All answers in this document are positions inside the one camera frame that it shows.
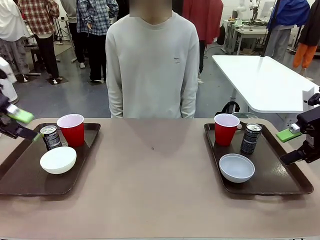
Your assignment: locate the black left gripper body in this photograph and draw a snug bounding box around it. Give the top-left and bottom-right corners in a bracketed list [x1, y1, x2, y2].
[0, 92, 12, 126]

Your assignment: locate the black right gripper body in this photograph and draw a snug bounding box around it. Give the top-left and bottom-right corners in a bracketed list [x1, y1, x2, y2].
[296, 106, 320, 165]

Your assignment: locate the black drink can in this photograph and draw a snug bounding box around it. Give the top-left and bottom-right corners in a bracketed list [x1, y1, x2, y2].
[39, 125, 63, 152]
[240, 123, 263, 155]

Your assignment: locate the white bowl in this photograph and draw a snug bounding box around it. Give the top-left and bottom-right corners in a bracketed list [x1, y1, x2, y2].
[39, 146, 78, 175]

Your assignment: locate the red plastic cup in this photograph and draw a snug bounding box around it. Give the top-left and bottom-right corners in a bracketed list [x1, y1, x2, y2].
[214, 113, 241, 147]
[56, 113, 85, 148]

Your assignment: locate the pale grey bowl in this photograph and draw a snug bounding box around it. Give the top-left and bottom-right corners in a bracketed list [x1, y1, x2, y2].
[219, 153, 256, 184]

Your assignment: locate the person's right forearm beige sleeve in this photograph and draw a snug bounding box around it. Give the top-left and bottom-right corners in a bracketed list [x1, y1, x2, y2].
[106, 74, 126, 119]

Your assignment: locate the person's left forearm beige sleeve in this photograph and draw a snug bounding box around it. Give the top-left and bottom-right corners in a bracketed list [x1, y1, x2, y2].
[180, 74, 200, 119]

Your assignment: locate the brown plastic tray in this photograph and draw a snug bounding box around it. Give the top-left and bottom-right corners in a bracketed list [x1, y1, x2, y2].
[203, 122, 315, 196]
[0, 122, 102, 196]

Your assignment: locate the black stool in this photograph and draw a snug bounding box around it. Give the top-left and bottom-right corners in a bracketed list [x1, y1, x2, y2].
[29, 46, 45, 76]

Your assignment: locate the white table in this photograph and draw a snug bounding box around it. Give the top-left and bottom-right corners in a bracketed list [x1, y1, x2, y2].
[211, 54, 316, 114]

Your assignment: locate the bystander in orange trousers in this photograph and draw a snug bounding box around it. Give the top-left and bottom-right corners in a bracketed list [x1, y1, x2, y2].
[291, 0, 320, 70]

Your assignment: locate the bystander in white top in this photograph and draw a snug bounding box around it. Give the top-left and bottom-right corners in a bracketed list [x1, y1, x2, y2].
[0, 0, 32, 76]

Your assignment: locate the black tripod stand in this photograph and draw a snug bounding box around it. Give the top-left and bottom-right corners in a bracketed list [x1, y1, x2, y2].
[54, 18, 72, 46]

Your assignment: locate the bystander in grey top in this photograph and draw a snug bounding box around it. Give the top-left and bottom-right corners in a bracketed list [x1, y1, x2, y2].
[61, 0, 87, 70]

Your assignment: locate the bystander in red plaid shirt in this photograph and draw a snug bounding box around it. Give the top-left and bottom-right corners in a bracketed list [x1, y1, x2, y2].
[17, 0, 63, 85]

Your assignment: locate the black pole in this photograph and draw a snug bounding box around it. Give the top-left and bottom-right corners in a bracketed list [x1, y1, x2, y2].
[259, 0, 279, 59]

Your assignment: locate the white workbench desk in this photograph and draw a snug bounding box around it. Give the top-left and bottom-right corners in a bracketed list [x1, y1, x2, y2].
[222, 19, 270, 56]

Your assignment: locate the bystander in blue jacket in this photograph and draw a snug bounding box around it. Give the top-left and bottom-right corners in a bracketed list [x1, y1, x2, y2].
[265, 0, 311, 63]

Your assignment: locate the black bag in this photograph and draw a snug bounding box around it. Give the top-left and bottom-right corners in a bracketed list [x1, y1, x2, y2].
[216, 24, 226, 47]

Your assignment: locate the bystander in blue plaid shirt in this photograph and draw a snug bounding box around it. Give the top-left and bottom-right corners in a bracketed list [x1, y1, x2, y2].
[76, 0, 120, 84]

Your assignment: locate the person in beige sweatshirt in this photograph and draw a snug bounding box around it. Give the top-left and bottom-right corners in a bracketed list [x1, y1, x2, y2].
[104, 0, 201, 120]

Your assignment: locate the bystander in red top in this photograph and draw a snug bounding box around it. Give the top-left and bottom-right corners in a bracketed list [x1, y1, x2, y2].
[181, 0, 225, 85]

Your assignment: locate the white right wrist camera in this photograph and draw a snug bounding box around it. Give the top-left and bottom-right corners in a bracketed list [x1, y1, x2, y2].
[302, 86, 320, 112]

